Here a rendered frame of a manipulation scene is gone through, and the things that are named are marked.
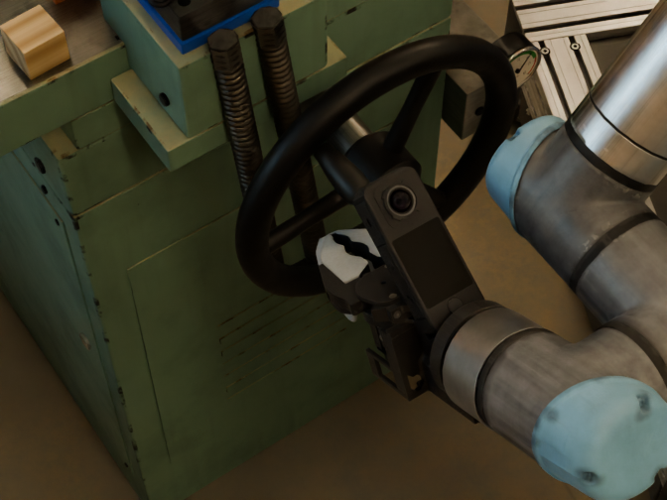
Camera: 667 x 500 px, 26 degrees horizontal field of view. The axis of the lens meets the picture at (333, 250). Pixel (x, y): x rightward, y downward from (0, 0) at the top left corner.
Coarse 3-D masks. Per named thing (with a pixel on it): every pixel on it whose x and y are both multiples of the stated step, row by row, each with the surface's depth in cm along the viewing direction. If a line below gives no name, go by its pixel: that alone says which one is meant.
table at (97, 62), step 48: (0, 0) 123; (48, 0) 123; (96, 0) 123; (0, 48) 120; (96, 48) 120; (336, 48) 124; (0, 96) 117; (48, 96) 119; (96, 96) 123; (144, 96) 121; (0, 144) 120; (192, 144) 119
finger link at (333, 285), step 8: (328, 272) 107; (328, 280) 106; (336, 280) 106; (352, 280) 106; (328, 288) 106; (336, 288) 105; (344, 288) 105; (352, 288) 105; (328, 296) 106; (336, 296) 104; (344, 296) 104; (352, 296) 104; (336, 304) 105; (344, 304) 104; (352, 304) 103; (360, 304) 103; (368, 304) 103; (344, 312) 105; (352, 312) 103
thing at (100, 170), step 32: (384, 0) 138; (416, 0) 141; (448, 0) 144; (352, 32) 138; (384, 32) 142; (416, 32) 145; (352, 64) 142; (128, 128) 128; (32, 160) 136; (64, 160) 126; (96, 160) 129; (128, 160) 132; (160, 160) 135; (64, 192) 131; (96, 192) 132
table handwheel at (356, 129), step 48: (432, 48) 114; (480, 48) 117; (336, 96) 111; (288, 144) 112; (336, 144) 125; (384, 144) 122; (480, 144) 131; (336, 192) 122; (432, 192) 131; (240, 240) 118; (288, 240) 121; (288, 288) 126
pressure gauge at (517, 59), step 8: (512, 32) 149; (496, 40) 148; (504, 40) 148; (512, 40) 148; (520, 40) 148; (528, 40) 149; (504, 48) 147; (512, 48) 147; (520, 48) 147; (528, 48) 147; (536, 48) 148; (512, 56) 147; (520, 56) 148; (528, 56) 149; (536, 56) 150; (512, 64) 148; (520, 64) 149; (528, 64) 150; (536, 64) 151; (520, 72) 151; (528, 72) 152; (520, 80) 152
